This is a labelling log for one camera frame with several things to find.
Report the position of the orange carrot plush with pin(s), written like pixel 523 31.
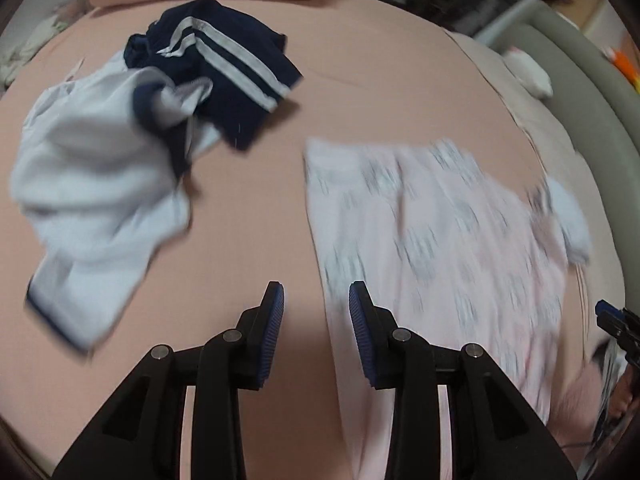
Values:
pixel 622 62

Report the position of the round pink bed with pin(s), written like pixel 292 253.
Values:
pixel 250 240

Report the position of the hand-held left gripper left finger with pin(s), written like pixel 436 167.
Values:
pixel 272 335

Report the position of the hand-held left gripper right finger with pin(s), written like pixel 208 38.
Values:
pixel 360 335

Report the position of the folded white garment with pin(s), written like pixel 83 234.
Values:
pixel 570 220

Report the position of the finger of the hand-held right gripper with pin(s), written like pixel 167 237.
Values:
pixel 617 322

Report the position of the pile of light clothes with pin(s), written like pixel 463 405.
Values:
pixel 30 45

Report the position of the grey padded headboard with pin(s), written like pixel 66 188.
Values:
pixel 590 100

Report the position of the pink cartoon-print pajama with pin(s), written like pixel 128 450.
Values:
pixel 425 260

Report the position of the white navy-trimmed t-shirt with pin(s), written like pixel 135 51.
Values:
pixel 90 185

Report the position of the navy white-striped garment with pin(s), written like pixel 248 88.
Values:
pixel 225 75

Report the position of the white plush toy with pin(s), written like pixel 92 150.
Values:
pixel 527 72

